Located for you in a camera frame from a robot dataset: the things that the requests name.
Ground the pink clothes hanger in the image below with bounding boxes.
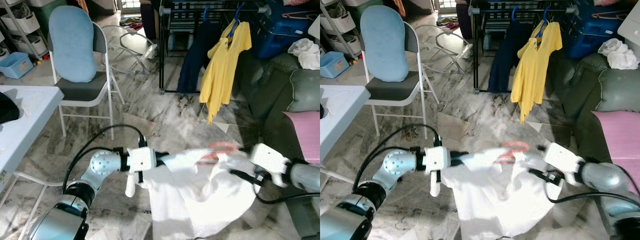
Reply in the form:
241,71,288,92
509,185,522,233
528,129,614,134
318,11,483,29
592,10,623,22
281,10,311,22

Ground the white drawer shelf unit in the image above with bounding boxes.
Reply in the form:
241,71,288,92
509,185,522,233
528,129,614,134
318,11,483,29
0,0,51,60
320,0,363,36

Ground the white folding chair grey seat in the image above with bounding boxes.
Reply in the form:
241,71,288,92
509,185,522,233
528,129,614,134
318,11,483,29
359,20,441,141
47,20,126,141

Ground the light blue plastic tub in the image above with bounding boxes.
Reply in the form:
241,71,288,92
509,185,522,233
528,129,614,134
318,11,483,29
0,51,35,80
320,51,350,80

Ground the dark green container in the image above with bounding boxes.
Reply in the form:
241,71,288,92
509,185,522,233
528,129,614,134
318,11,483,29
350,0,381,16
31,0,68,31

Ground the flat brown cardboard piece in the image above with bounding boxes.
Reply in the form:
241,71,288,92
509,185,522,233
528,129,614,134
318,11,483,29
127,112,161,138
436,112,473,141

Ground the white plastic container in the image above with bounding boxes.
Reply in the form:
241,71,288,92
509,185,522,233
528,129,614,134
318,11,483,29
617,0,640,56
307,15,321,41

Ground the black garment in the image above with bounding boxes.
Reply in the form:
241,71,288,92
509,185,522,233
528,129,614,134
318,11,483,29
0,91,23,126

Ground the pink cushion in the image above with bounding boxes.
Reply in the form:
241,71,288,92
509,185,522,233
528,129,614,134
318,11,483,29
591,110,640,176
282,110,321,165

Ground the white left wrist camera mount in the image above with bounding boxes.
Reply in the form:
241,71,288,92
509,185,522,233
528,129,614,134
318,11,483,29
424,146,452,173
127,146,157,173

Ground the black metal clothes rack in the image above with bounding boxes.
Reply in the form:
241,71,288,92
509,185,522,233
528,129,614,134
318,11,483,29
157,0,273,96
470,0,581,95

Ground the crumpled white cloth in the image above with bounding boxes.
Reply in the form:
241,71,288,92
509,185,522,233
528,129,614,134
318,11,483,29
287,38,321,71
598,38,640,71

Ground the red clothes hanger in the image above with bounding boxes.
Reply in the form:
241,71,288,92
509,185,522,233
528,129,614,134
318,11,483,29
197,141,240,166
497,140,531,165

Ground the white shirt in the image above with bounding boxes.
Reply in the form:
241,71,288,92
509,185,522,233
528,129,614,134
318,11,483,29
430,147,563,240
125,147,273,240

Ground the light blue chair cushion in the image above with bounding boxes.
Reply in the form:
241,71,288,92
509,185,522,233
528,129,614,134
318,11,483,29
48,5,98,84
360,5,410,83

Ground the yellow shirt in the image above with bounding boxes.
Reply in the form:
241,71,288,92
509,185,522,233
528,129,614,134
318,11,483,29
510,20,563,125
199,20,252,125

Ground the white plastic folding table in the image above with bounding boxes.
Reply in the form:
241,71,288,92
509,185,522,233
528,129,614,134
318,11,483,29
0,85,65,240
320,85,358,171

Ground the white wire bouncer frame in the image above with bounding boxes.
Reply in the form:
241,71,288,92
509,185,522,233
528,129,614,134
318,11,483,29
100,24,158,76
415,24,473,76

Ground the dark green leather sofa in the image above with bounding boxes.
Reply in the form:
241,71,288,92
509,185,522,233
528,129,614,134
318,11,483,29
550,50,640,166
235,50,321,166

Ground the blue plastic crate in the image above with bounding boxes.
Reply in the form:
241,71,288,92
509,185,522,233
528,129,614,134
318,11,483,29
252,0,311,60
565,0,623,60

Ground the navy blue garment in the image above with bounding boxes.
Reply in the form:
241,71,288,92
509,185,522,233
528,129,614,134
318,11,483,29
176,20,223,94
487,20,533,93

